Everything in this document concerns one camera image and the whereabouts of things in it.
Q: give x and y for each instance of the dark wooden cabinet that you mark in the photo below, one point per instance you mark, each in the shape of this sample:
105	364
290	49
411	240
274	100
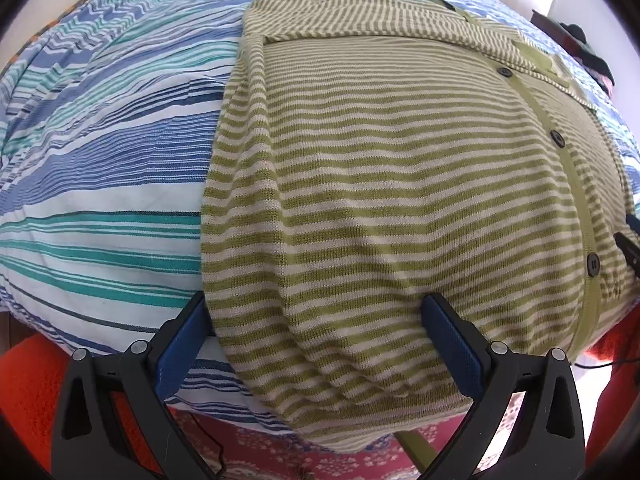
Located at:
547	22

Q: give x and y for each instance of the blue striped bed sheet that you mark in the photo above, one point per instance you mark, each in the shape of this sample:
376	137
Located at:
110	160

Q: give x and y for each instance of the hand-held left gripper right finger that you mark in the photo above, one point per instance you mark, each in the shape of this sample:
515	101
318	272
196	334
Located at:
450	345

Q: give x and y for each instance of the green striped cardigan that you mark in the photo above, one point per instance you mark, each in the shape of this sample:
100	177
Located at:
400	185

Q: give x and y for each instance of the orange patterned cloth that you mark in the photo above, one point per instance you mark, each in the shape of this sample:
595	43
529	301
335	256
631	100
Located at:
35	37

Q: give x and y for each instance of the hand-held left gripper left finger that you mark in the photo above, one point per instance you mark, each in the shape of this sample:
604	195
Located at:
175	345

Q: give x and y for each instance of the red patterned rug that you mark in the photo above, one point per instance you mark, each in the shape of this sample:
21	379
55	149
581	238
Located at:
280	450

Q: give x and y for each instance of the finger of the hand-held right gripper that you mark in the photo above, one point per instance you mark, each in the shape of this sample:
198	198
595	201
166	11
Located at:
634	223
627	249

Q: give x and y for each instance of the pile of clothes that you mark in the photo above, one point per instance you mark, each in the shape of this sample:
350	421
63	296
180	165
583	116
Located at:
587	52

